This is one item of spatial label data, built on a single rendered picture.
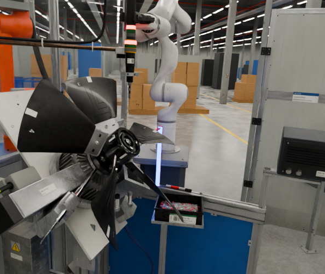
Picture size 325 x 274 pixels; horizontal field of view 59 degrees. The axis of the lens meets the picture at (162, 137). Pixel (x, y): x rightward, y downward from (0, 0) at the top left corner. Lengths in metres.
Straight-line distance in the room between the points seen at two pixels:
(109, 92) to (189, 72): 8.11
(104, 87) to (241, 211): 0.86
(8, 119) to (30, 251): 0.50
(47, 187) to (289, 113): 2.27
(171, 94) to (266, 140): 1.37
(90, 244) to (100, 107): 0.50
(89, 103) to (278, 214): 2.35
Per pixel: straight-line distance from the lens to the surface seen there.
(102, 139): 1.02
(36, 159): 1.13
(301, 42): 2.78
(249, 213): 1.48
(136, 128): 1.33
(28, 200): 0.88
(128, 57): 1.09
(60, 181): 0.97
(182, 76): 9.22
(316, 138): 1.33
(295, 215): 3.09
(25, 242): 1.26
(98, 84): 1.22
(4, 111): 1.18
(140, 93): 8.65
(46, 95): 0.92
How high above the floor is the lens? 1.50
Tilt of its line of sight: 14 degrees down
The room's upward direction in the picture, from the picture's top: 3 degrees clockwise
